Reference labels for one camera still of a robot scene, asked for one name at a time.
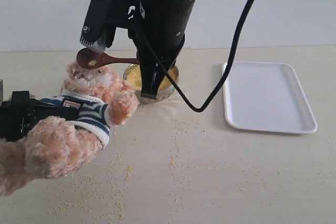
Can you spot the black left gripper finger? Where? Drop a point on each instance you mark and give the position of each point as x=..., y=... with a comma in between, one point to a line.
x=40, y=111

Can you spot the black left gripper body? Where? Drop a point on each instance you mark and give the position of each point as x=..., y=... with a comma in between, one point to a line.
x=17, y=116

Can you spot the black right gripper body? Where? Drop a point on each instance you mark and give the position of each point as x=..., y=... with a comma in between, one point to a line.
x=164, y=22

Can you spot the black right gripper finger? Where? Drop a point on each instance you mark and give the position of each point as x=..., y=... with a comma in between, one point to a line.
x=109, y=32
x=152, y=76

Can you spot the dark red wooden spoon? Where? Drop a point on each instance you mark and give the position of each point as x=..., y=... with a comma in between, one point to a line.
x=89, y=59

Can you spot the beige teddy bear striped sweater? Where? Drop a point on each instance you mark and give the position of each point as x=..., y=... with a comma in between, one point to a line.
x=59, y=145

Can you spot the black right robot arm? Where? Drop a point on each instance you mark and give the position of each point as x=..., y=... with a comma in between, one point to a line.
x=136, y=32

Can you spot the steel bowl of yellow grain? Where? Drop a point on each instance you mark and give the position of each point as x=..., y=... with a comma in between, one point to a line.
x=133, y=76

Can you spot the white rectangular plastic tray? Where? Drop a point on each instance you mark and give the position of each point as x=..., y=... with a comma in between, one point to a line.
x=267, y=97

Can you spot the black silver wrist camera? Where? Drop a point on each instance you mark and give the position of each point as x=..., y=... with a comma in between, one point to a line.
x=92, y=34

